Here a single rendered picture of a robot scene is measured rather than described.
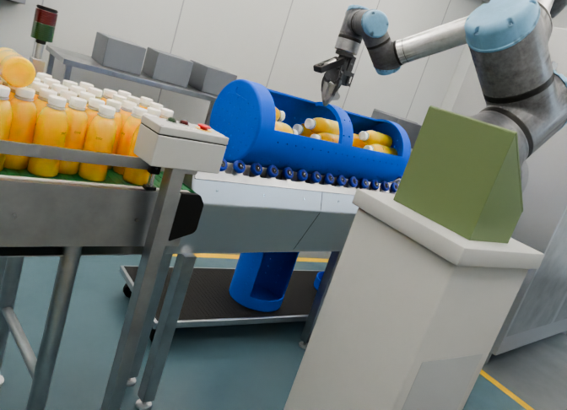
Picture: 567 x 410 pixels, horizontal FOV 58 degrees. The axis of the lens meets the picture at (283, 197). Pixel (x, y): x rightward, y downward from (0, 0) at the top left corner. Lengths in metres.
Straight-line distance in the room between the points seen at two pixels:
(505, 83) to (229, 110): 0.93
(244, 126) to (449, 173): 0.78
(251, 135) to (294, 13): 4.15
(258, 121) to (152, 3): 3.51
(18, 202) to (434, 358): 0.98
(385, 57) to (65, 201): 1.18
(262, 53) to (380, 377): 4.70
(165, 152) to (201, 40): 4.05
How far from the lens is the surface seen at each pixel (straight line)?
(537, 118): 1.25
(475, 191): 1.11
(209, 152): 1.30
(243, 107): 1.71
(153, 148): 1.23
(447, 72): 7.57
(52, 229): 1.34
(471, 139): 1.13
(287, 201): 1.84
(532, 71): 1.21
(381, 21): 1.87
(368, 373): 1.21
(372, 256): 1.18
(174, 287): 1.79
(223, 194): 1.65
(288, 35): 5.73
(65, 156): 1.30
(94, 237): 1.39
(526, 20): 1.18
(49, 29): 1.79
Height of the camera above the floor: 1.31
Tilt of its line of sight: 14 degrees down
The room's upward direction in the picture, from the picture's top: 18 degrees clockwise
